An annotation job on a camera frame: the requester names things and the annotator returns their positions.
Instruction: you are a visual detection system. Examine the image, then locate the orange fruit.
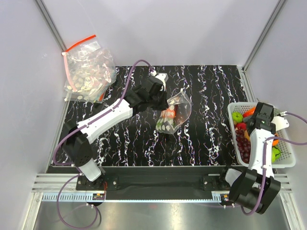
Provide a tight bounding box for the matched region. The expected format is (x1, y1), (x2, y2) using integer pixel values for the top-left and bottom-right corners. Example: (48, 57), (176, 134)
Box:
(165, 108), (177, 119)
(272, 136), (279, 146)

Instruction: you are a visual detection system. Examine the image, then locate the green starfruit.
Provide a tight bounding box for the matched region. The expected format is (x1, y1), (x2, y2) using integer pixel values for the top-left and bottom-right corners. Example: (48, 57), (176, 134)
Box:
(156, 117), (174, 131)

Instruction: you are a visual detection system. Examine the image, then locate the clear spotted zip bag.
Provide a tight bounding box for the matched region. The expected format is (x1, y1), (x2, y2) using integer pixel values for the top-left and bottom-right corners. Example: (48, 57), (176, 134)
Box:
(155, 88), (192, 135)

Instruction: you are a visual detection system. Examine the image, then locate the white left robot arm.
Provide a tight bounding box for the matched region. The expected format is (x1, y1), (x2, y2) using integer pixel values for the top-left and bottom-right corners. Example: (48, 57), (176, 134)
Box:
(60, 73), (168, 190)

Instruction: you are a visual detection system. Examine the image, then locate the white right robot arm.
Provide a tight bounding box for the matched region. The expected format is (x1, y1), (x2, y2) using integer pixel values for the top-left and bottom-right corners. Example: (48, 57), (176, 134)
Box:
(218, 103), (281, 216)

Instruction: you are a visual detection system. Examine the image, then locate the stack of zip bags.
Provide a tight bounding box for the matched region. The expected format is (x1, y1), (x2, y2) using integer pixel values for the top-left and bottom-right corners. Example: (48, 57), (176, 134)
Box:
(62, 35), (116, 103)

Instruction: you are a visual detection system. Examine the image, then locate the red orange pepper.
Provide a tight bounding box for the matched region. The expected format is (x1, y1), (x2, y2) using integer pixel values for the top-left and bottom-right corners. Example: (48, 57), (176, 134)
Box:
(243, 107), (256, 118)

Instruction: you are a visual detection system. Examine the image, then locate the small green apple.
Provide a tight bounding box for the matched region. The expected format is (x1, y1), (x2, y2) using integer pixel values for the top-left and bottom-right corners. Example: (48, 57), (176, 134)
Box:
(232, 112), (243, 123)

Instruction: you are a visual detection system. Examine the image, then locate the purple grape bunch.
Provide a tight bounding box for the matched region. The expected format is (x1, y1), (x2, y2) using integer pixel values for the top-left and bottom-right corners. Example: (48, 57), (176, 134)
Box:
(235, 128), (251, 163)

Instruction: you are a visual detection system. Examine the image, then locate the green apple front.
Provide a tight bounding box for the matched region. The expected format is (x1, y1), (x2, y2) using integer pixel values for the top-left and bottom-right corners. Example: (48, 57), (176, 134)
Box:
(272, 146), (281, 163)

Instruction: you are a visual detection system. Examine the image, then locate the white plastic fruit basket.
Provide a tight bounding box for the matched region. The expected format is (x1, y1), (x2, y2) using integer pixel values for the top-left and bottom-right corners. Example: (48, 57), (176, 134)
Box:
(227, 102), (296, 169)

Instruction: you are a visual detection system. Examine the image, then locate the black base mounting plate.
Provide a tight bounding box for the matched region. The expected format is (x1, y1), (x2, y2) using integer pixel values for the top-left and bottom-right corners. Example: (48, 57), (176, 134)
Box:
(76, 166), (247, 192)

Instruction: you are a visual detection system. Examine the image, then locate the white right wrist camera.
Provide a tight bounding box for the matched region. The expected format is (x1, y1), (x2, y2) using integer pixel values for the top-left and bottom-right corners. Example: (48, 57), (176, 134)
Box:
(272, 111), (289, 131)

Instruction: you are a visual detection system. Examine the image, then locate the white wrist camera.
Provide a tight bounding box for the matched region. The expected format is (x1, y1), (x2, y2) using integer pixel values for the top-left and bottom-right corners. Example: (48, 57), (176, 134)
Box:
(152, 72), (168, 88)
(272, 111), (289, 131)

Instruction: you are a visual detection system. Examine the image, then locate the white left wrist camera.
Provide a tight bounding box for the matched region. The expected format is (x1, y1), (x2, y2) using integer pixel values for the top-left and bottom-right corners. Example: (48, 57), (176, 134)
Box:
(152, 72), (168, 88)

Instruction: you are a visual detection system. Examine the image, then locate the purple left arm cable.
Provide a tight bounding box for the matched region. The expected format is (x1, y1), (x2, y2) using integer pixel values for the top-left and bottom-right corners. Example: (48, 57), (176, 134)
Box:
(52, 59), (156, 166)

